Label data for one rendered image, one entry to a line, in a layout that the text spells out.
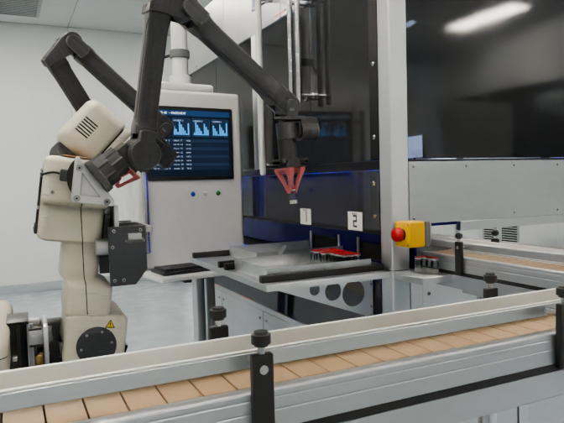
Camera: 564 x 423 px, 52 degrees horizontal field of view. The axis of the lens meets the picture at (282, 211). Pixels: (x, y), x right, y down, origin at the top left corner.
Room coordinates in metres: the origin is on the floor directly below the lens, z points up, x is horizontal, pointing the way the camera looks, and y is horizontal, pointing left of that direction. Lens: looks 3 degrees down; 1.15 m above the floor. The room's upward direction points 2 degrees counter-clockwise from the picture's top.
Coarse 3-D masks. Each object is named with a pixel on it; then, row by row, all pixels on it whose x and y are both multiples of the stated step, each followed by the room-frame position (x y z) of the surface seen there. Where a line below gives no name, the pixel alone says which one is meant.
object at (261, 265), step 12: (240, 264) 1.76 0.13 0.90; (252, 264) 1.67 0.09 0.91; (264, 264) 1.85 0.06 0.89; (276, 264) 1.86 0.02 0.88; (288, 264) 1.86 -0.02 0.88; (300, 264) 1.85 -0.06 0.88; (312, 264) 1.63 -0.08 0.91; (324, 264) 1.65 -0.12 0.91; (336, 264) 1.66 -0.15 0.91; (348, 264) 1.68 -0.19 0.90; (360, 264) 1.70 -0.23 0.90
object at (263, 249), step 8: (304, 240) 2.30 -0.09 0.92; (232, 248) 2.13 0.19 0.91; (240, 248) 2.06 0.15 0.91; (248, 248) 2.19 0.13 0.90; (256, 248) 2.20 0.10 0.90; (264, 248) 2.22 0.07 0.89; (272, 248) 2.23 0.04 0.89; (280, 248) 2.25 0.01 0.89; (288, 248) 2.26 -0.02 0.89; (296, 248) 2.28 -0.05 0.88; (304, 248) 2.29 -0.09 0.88; (312, 248) 2.02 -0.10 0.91; (320, 248) 2.03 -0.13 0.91; (240, 256) 2.06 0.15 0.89; (248, 256) 1.99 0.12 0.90; (256, 256) 1.93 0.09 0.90
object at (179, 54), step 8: (176, 24) 2.50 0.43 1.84; (176, 32) 2.50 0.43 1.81; (184, 32) 2.52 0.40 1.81; (176, 40) 2.50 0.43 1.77; (184, 40) 2.52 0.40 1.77; (176, 48) 2.50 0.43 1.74; (184, 48) 2.51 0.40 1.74; (168, 56) 2.54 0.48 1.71; (176, 56) 2.50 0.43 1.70; (184, 56) 2.51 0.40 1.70; (176, 64) 2.50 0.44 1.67; (184, 64) 2.51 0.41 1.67; (176, 72) 2.50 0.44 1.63; (184, 72) 2.51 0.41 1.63; (176, 80) 2.49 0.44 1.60; (184, 80) 2.50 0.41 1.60
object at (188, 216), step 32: (160, 96) 2.39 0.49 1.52; (192, 96) 2.47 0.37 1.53; (224, 96) 2.56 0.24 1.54; (192, 128) 2.46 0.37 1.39; (224, 128) 2.55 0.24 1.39; (192, 160) 2.46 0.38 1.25; (224, 160) 2.54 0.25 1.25; (128, 192) 2.40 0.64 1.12; (160, 192) 2.38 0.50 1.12; (192, 192) 2.46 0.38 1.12; (224, 192) 2.55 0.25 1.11; (160, 224) 2.38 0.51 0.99; (192, 224) 2.46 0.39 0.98; (224, 224) 2.54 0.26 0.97; (160, 256) 2.38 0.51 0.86
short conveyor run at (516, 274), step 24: (432, 240) 1.71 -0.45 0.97; (456, 240) 1.71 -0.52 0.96; (456, 264) 1.57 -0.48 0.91; (480, 264) 1.50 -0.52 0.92; (504, 264) 1.43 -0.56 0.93; (528, 264) 1.42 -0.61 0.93; (552, 264) 1.41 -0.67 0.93; (456, 288) 1.59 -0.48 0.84; (480, 288) 1.51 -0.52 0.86; (504, 288) 1.43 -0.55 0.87; (528, 288) 1.37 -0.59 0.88; (552, 288) 1.30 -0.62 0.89
